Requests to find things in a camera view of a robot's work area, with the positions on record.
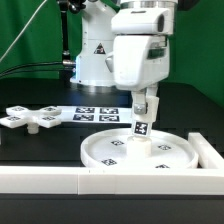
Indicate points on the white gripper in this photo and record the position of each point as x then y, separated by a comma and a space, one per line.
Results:
141, 54

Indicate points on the white round table top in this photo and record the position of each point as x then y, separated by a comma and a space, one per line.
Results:
116, 148

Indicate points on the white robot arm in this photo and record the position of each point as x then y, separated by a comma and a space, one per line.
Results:
92, 73

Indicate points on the white marker sheet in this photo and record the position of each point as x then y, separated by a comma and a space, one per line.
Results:
84, 114

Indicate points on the white obstacle fence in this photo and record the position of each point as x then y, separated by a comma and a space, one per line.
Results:
208, 179

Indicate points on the white cross table base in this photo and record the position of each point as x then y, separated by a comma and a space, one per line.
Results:
18, 116

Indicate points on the black camera stand pole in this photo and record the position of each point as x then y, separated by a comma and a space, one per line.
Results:
65, 6

